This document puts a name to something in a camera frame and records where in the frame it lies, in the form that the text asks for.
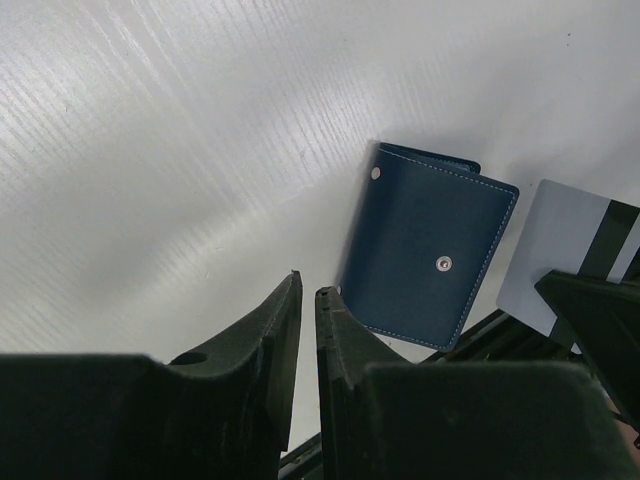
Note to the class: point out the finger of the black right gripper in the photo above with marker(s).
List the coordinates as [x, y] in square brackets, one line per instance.
[604, 319]

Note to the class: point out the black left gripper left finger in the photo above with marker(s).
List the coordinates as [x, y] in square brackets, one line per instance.
[221, 410]

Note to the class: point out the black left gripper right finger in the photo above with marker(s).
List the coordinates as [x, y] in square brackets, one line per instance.
[450, 420]

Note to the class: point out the grey striped credit card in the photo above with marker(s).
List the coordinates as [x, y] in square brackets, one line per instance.
[571, 231]

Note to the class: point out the blue leather card holder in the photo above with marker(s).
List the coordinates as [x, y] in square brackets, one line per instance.
[425, 235]

